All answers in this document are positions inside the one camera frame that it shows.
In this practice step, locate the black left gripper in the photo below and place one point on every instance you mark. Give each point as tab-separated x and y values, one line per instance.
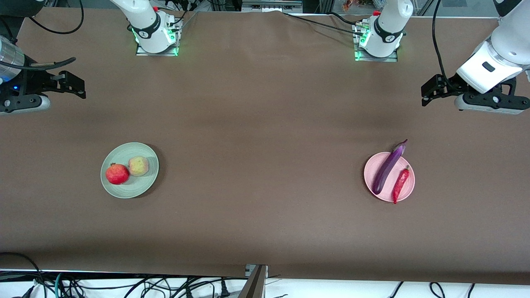
450	87

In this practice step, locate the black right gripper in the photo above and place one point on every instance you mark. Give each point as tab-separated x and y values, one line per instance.
34	82

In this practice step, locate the purple eggplant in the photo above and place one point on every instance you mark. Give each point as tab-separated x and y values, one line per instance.
385	171

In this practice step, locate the red chili pepper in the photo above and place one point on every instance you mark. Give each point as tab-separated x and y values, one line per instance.
401	182

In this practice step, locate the red pomegranate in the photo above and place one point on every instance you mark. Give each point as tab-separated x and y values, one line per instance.
117	174

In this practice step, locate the yellow pink peach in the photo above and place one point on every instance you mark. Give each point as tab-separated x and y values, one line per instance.
139	166

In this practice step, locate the pink plate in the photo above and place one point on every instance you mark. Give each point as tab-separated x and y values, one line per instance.
405	190

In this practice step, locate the light green plate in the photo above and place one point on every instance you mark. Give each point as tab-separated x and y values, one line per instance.
140	186

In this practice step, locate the large table cover sheet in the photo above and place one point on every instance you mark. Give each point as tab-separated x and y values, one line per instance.
248	223

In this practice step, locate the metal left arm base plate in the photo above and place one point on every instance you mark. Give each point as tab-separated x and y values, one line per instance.
374	59

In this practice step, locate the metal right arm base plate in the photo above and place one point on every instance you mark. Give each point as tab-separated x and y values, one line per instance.
174	49

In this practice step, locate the metal profile bracket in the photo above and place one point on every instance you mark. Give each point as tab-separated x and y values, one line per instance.
254	285

